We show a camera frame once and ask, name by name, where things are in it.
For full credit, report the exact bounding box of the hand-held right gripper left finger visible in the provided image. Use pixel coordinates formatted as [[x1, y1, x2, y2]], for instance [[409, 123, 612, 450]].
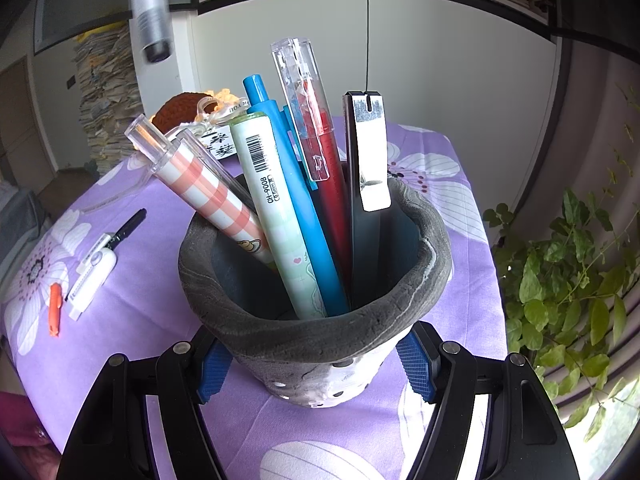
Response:
[[56, 325, 235, 480]]

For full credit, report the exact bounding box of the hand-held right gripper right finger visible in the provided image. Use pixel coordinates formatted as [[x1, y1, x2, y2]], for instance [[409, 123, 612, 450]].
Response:
[[396, 321, 582, 480]]

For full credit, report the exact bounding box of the grey clay pen holder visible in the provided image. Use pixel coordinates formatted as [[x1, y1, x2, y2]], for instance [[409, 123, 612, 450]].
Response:
[[178, 172, 453, 409]]

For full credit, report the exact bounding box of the white correction tape dispenser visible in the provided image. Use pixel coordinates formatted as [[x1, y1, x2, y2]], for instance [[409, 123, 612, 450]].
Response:
[[65, 232, 118, 322]]

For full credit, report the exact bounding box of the pale green pen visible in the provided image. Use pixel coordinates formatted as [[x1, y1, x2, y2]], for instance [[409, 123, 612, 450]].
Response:
[[230, 111, 328, 320]]

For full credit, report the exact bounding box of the black marker pen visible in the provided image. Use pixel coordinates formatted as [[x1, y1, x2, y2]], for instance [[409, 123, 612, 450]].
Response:
[[102, 208, 147, 248]]

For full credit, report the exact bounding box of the blue pen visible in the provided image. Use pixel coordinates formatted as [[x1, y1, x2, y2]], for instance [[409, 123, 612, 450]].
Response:
[[243, 74, 351, 317]]

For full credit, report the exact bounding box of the pink checkered pen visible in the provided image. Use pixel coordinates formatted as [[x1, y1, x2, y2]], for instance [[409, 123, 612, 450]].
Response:
[[124, 114, 276, 271]]

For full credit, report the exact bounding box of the red pen with clear cap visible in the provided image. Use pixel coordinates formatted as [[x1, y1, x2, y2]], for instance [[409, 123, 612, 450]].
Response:
[[271, 37, 353, 286]]

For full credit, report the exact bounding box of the black pen silver clip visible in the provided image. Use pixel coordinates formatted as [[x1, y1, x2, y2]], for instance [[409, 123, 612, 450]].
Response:
[[342, 90, 392, 306]]

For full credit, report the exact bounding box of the grey translucent pen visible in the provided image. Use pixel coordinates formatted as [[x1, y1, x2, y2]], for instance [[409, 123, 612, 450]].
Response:
[[129, 0, 173, 64]]

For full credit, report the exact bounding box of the purple floral tablecloth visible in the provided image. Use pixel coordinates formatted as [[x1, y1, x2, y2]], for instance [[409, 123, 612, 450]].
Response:
[[0, 115, 508, 480]]

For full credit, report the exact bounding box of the green potted vine plant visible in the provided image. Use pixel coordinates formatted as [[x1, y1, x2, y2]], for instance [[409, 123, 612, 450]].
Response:
[[482, 85, 640, 443]]

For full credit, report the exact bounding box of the person's red clothing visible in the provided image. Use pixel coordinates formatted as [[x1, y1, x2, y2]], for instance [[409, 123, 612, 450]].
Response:
[[0, 390, 68, 480]]

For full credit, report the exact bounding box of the white sunflower gift tag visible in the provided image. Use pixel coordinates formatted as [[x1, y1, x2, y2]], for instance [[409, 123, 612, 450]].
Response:
[[200, 127, 238, 159]]

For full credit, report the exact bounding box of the grey sofa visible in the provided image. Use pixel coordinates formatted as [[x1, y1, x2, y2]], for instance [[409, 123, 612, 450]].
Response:
[[0, 182, 51, 281]]

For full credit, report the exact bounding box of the translucent white ribbon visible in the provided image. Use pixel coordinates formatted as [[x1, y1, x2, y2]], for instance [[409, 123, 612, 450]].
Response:
[[165, 96, 251, 141]]

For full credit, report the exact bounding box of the crochet sunflower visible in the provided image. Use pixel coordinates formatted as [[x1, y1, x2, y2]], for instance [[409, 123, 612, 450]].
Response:
[[151, 87, 236, 137]]

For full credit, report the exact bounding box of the tall pile of papers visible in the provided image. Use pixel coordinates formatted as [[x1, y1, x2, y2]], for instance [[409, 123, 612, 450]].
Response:
[[74, 25, 146, 177]]

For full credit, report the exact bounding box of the brown wooden door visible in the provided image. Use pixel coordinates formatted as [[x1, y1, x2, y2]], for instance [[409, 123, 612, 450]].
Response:
[[0, 57, 53, 196]]

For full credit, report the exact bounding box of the pale striped curtain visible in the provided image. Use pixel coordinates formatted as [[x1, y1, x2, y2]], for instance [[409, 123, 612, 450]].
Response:
[[560, 35, 640, 261]]

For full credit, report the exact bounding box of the white base cabinet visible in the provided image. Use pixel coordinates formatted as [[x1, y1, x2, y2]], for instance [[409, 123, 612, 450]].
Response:
[[130, 0, 573, 201]]

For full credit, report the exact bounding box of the dark glass cabinet door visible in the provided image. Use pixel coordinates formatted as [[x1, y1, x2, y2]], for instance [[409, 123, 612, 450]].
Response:
[[32, 0, 193, 56], [545, 0, 640, 61]]

